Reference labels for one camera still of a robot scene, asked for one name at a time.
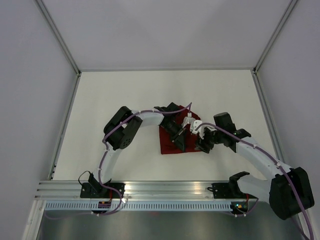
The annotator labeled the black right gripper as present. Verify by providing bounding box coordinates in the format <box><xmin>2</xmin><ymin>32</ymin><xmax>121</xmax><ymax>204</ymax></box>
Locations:
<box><xmin>194</xmin><ymin>127</ymin><xmax>224</xmax><ymax>154</ymax></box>

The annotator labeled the red cloth napkin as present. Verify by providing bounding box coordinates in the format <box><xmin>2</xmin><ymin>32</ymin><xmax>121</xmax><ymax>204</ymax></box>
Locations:
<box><xmin>156</xmin><ymin>102</ymin><xmax>199</xmax><ymax>155</ymax></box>

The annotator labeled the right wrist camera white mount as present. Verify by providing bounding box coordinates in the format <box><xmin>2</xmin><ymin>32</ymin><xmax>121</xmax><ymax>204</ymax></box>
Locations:
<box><xmin>189</xmin><ymin>120</ymin><xmax>203</xmax><ymax>135</ymax></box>

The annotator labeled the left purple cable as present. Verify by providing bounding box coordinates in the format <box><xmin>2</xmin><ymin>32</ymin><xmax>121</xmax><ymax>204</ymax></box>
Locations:
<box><xmin>43</xmin><ymin>101</ymin><xmax>193</xmax><ymax>221</ymax></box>

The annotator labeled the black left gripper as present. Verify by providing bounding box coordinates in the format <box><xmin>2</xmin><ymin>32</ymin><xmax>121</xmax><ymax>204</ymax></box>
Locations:
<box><xmin>161</xmin><ymin>121</ymin><xmax>188</xmax><ymax>153</ymax></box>

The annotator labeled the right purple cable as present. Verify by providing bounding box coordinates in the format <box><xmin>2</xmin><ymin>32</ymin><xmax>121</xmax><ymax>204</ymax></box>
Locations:
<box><xmin>194</xmin><ymin>122</ymin><xmax>315</xmax><ymax>240</ymax></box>

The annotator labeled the white slotted cable duct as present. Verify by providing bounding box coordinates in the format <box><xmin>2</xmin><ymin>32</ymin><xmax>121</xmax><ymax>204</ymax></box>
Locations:
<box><xmin>45</xmin><ymin>200</ymin><xmax>232</xmax><ymax>212</ymax></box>

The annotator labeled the aluminium frame rail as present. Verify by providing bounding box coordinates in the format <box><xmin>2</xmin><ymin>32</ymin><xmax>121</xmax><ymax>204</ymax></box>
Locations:
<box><xmin>34</xmin><ymin>179</ymin><xmax>307</xmax><ymax>201</ymax></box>

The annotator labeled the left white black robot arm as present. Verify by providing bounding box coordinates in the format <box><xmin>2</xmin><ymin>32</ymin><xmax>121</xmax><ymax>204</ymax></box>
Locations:
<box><xmin>83</xmin><ymin>102</ymin><xmax>192</xmax><ymax>198</ymax></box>

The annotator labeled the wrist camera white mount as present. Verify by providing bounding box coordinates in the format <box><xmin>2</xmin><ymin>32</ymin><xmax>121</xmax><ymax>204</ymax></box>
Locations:
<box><xmin>189</xmin><ymin>120</ymin><xmax>203</xmax><ymax>135</ymax></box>
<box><xmin>181</xmin><ymin>112</ymin><xmax>196</xmax><ymax>130</ymax></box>

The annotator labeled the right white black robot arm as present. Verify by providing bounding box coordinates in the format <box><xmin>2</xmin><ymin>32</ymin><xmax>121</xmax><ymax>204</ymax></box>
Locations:
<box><xmin>190</xmin><ymin>112</ymin><xmax>315</xmax><ymax>220</ymax></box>

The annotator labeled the purple cable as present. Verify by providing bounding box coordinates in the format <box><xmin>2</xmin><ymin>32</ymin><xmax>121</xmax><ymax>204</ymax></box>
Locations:
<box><xmin>194</xmin><ymin>122</ymin><xmax>315</xmax><ymax>240</ymax></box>
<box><xmin>43</xmin><ymin>101</ymin><xmax>193</xmax><ymax>221</ymax></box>

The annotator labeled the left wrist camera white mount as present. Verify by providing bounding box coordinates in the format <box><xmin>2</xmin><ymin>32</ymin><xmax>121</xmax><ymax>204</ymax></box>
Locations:
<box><xmin>181</xmin><ymin>112</ymin><xmax>196</xmax><ymax>130</ymax></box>

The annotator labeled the right robot arm base mount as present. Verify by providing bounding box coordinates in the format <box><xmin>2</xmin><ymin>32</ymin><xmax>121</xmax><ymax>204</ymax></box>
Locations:
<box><xmin>210</xmin><ymin>182</ymin><xmax>248</xmax><ymax>200</ymax></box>

